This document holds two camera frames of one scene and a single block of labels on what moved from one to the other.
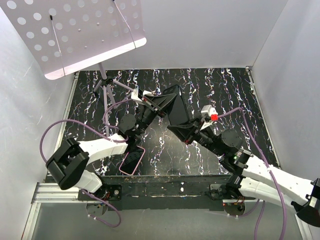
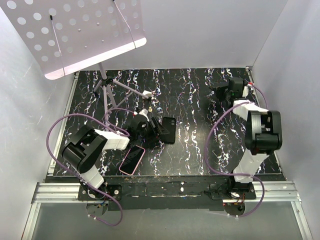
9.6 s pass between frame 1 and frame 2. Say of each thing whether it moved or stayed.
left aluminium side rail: stayed
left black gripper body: moved
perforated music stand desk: stayed
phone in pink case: stayed
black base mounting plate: stayed
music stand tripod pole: stayed
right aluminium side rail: stayed
